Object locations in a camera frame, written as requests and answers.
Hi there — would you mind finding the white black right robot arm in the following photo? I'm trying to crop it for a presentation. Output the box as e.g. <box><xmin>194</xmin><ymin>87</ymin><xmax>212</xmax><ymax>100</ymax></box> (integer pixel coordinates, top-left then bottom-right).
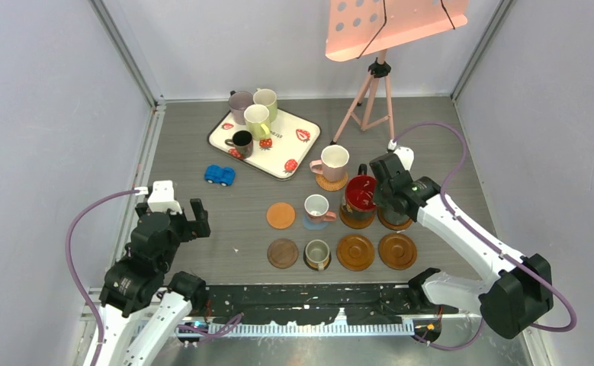
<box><xmin>369</xmin><ymin>152</ymin><xmax>554</xmax><ymax>339</ymax></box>

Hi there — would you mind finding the dark brown wooden coaster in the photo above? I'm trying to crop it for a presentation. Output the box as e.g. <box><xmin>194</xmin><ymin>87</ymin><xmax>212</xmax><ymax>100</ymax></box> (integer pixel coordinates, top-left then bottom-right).
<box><xmin>267</xmin><ymin>238</ymin><xmax>299</xmax><ymax>269</ymax></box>

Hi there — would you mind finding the red black mug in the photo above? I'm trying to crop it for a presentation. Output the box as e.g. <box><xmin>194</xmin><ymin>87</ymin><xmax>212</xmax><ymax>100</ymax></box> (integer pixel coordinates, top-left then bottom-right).
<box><xmin>339</xmin><ymin>163</ymin><xmax>377</xmax><ymax>220</ymax></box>

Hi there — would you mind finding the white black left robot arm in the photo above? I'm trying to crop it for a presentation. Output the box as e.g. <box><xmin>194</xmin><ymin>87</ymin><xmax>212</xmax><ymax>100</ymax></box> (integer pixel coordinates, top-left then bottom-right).
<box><xmin>84</xmin><ymin>198</ymin><xmax>210</xmax><ymax>365</ymax></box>

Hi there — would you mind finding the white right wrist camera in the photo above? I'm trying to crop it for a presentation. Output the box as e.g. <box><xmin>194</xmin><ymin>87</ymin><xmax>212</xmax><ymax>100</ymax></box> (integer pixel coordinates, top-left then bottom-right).
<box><xmin>387</xmin><ymin>140</ymin><xmax>415</xmax><ymax>171</ymax></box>

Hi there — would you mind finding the white serving tray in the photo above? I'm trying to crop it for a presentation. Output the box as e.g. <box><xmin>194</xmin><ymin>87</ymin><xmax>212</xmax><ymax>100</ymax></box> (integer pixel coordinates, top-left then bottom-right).
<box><xmin>207</xmin><ymin>109</ymin><xmax>321</xmax><ymax>181</ymax></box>

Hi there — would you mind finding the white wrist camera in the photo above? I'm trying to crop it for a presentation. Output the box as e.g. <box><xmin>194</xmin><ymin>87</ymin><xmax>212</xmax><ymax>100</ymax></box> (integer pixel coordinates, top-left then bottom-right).
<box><xmin>135</xmin><ymin>180</ymin><xmax>183</xmax><ymax>216</ymax></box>
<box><xmin>387</xmin><ymin>140</ymin><xmax>415</xmax><ymax>171</ymax></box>

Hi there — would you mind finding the grey small mug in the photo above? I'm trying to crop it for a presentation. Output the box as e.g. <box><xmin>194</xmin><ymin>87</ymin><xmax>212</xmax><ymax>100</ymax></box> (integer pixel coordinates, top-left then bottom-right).
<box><xmin>303</xmin><ymin>239</ymin><xmax>331</xmax><ymax>263</ymax></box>

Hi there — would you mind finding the pink handled floral mug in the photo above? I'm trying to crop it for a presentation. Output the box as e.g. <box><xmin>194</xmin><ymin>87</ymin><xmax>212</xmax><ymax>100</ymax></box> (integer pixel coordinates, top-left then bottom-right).
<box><xmin>303</xmin><ymin>194</ymin><xmax>337</xmax><ymax>224</ymax></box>

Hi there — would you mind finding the cream white mug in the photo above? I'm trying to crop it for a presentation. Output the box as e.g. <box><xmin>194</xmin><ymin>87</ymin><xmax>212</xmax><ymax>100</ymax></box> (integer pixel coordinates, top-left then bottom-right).
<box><xmin>243</xmin><ymin>104</ymin><xmax>271</xmax><ymax>141</ymax></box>

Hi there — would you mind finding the plain orange round coaster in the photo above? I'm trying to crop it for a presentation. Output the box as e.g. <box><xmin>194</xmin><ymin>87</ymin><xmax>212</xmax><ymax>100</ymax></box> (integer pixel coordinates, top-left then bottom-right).
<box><xmin>266</xmin><ymin>202</ymin><xmax>296</xmax><ymax>230</ymax></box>

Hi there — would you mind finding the blue toy car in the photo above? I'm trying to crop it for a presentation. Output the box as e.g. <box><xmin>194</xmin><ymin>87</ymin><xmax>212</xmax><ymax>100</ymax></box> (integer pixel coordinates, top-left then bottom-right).
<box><xmin>204</xmin><ymin>165</ymin><xmax>236</xmax><ymax>187</ymax></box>

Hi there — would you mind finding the pink music stand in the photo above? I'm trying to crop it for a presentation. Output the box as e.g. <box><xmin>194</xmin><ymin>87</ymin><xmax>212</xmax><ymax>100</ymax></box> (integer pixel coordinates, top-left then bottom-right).
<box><xmin>325</xmin><ymin>0</ymin><xmax>469</xmax><ymax>145</ymax></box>

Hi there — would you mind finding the orange black-rimmed coaster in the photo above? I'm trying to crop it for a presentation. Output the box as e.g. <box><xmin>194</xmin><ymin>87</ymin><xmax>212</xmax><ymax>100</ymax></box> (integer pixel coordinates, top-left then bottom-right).
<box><xmin>303</xmin><ymin>254</ymin><xmax>331</xmax><ymax>272</ymax></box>

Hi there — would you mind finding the dark teal mug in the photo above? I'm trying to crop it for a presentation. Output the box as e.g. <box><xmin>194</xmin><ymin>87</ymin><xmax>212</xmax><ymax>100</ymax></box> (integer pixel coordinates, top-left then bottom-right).
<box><xmin>381</xmin><ymin>208</ymin><xmax>408</xmax><ymax>224</ymax></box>

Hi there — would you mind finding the blue smiley foam coaster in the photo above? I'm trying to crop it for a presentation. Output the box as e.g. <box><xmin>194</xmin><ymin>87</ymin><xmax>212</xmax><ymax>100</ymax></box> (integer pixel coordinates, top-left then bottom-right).
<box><xmin>302</xmin><ymin>215</ymin><xmax>329</xmax><ymax>230</ymax></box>

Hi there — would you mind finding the black small mug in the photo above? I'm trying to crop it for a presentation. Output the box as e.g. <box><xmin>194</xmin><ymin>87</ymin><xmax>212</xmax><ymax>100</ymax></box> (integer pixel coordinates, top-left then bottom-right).
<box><xmin>225</xmin><ymin>130</ymin><xmax>254</xmax><ymax>159</ymax></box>

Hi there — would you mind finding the glossy brown grooved wooden coaster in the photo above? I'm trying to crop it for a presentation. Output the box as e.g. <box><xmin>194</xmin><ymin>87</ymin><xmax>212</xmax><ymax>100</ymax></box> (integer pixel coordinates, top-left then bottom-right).
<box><xmin>378</xmin><ymin>233</ymin><xmax>417</xmax><ymax>270</ymax></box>

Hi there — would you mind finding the mauve mug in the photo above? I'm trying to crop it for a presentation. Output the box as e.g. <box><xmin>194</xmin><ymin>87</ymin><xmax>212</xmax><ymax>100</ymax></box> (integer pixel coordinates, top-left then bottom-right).
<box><xmin>228</xmin><ymin>91</ymin><xmax>254</xmax><ymax>125</ymax></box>

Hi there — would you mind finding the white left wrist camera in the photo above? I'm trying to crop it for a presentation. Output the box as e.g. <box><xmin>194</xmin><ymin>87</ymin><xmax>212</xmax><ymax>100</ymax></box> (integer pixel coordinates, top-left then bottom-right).
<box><xmin>135</xmin><ymin>180</ymin><xmax>183</xmax><ymax>216</ymax></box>

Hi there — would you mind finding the woven orange rattan coaster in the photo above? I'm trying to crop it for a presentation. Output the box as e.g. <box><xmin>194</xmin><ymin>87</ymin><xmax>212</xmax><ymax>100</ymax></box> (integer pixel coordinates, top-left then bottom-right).
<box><xmin>315</xmin><ymin>173</ymin><xmax>348</xmax><ymax>191</ymax></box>

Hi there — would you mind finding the pale green mug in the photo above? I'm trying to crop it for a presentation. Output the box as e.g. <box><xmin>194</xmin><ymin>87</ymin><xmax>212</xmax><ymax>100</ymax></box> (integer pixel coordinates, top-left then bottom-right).
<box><xmin>253</xmin><ymin>88</ymin><xmax>278</xmax><ymax>123</ymax></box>

